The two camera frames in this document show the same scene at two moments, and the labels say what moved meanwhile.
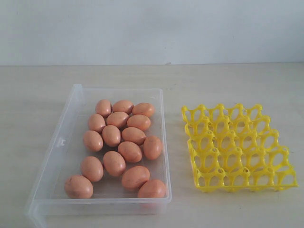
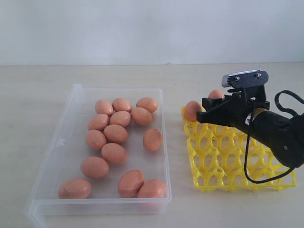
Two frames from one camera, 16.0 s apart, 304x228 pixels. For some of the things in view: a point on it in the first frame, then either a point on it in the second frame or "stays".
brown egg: (92, 168) stays
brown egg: (111, 135) stays
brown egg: (130, 151) → (216, 94)
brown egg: (138, 121) → (141, 116)
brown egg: (103, 107) stays
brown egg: (144, 108) → (148, 103)
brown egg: (152, 188) stays
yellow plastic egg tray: (235, 148) stays
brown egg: (114, 163) → (114, 153)
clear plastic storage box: (109, 158) stays
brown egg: (133, 135) → (191, 109)
